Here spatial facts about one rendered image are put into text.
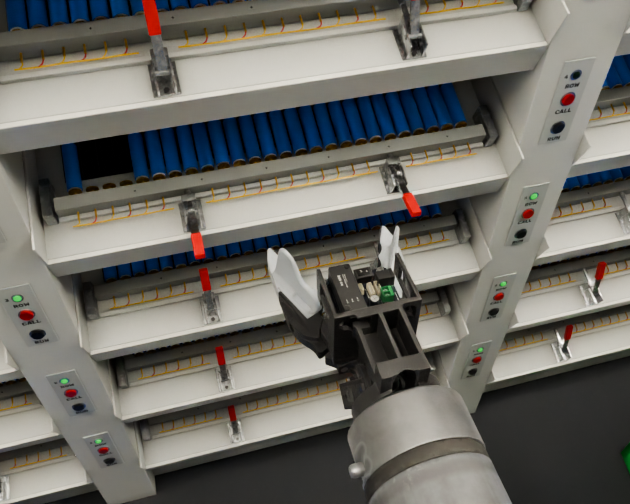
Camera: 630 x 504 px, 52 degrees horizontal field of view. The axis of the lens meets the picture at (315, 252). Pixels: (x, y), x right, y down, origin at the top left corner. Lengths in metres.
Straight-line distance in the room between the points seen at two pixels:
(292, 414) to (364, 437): 0.85
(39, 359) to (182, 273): 0.23
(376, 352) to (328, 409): 0.83
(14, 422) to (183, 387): 0.27
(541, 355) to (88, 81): 1.08
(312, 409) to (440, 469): 0.89
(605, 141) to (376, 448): 0.67
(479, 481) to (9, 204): 0.55
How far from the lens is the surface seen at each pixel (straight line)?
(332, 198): 0.83
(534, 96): 0.84
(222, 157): 0.83
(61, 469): 1.34
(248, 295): 0.97
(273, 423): 1.30
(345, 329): 0.50
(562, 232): 1.13
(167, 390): 1.13
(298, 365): 1.13
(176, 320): 0.97
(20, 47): 0.72
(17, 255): 0.82
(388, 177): 0.84
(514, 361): 1.43
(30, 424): 1.17
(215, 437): 1.30
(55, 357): 0.97
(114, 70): 0.71
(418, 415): 0.45
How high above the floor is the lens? 1.29
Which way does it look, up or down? 48 degrees down
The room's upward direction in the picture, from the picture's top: straight up
